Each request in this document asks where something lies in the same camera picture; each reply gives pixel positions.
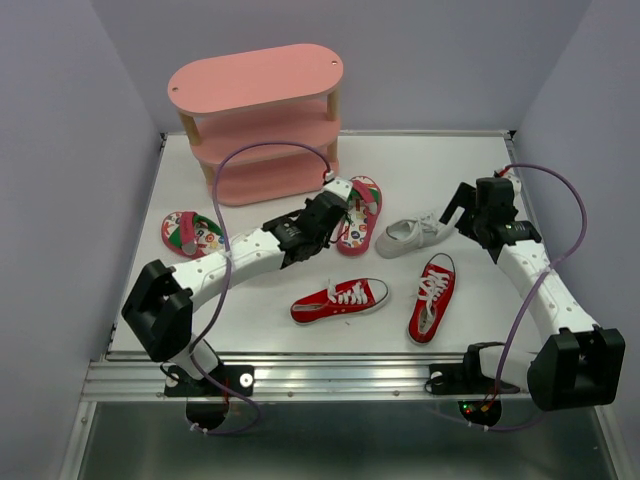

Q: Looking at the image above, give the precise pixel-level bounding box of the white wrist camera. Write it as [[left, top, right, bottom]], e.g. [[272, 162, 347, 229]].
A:
[[321, 170, 353, 202], [494, 168, 522, 198]]

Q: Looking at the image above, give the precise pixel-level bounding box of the pink patterned sandal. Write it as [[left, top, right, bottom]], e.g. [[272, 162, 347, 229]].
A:
[[160, 211, 224, 259], [336, 176, 383, 257]]

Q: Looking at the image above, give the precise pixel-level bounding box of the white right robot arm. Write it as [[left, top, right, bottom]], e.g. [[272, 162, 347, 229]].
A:
[[440, 175, 625, 411]]

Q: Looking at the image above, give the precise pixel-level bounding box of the red sneaker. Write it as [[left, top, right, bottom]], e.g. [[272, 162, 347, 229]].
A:
[[290, 277, 390, 325], [407, 253, 456, 345]]

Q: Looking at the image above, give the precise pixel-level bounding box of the red sneaker right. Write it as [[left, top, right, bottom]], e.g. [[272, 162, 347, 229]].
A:
[[407, 253, 456, 345]]

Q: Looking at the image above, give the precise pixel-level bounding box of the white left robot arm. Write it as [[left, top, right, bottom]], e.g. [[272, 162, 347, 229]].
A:
[[121, 189, 348, 398]]

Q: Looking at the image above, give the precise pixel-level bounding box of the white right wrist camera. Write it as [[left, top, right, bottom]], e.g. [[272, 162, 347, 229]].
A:
[[494, 168, 522, 198]]

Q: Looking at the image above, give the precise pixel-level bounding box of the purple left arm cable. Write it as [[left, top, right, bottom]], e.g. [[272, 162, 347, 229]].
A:
[[187, 141, 335, 437]]

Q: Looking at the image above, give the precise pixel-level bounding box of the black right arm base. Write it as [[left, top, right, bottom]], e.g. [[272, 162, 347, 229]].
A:
[[424, 363, 502, 429]]

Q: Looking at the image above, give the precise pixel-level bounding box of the white sneaker right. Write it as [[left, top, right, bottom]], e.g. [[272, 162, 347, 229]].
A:
[[375, 210, 453, 259]]

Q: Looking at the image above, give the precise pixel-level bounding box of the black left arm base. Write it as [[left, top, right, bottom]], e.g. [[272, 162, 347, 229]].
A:
[[160, 364, 261, 436]]

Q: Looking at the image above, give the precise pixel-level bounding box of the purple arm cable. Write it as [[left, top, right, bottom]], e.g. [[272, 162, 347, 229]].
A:
[[424, 162, 587, 434], [187, 141, 335, 437]]

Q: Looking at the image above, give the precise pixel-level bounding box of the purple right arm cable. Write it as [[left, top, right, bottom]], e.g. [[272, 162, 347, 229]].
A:
[[424, 162, 587, 434]]

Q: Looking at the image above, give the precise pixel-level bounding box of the pink three-tier shoe shelf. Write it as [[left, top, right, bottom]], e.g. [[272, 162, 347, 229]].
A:
[[167, 44, 344, 207]]

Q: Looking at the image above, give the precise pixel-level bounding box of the aluminium front mounting rail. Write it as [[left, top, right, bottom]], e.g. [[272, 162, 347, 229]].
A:
[[82, 352, 544, 404]]

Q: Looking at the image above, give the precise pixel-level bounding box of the red sneaker centre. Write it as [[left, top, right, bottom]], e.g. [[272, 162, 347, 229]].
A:
[[290, 277, 390, 325]]

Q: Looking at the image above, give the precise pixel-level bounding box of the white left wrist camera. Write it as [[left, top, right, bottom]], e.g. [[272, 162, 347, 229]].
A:
[[321, 170, 353, 202]]

